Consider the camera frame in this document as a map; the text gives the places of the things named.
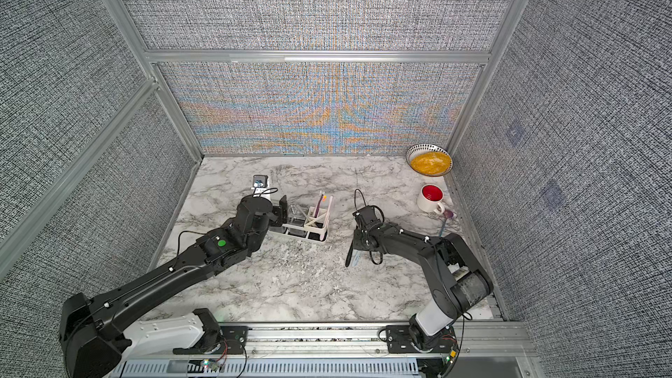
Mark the white mug red inside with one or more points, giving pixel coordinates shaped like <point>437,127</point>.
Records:
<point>430,200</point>

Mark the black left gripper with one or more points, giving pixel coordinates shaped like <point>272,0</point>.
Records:
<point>280,212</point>

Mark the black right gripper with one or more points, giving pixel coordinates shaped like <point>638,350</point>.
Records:
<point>356,242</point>

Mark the iridescent purple blue spoon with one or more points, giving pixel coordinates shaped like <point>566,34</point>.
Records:
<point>447,216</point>

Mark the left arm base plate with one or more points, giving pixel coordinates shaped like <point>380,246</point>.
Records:
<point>231,340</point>

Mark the black toothbrush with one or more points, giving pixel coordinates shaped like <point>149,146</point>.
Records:
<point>349,255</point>

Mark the cream toothbrush holder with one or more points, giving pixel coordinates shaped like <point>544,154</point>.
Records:
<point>303,226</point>

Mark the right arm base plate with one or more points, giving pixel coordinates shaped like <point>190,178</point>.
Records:
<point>404,340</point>

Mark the grey toothbrush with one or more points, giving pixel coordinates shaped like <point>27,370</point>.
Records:
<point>321,202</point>

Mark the white vented cable duct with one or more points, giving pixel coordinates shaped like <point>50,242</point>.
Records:
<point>271,367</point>

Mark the light blue toothbrush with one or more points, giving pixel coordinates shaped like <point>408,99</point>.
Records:
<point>356,255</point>

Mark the patterned white bowl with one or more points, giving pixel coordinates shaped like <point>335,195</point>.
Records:
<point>420,149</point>

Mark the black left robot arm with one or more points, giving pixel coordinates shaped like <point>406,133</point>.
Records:
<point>94,333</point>

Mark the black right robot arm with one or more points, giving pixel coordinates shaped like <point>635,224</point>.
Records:
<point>456,278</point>

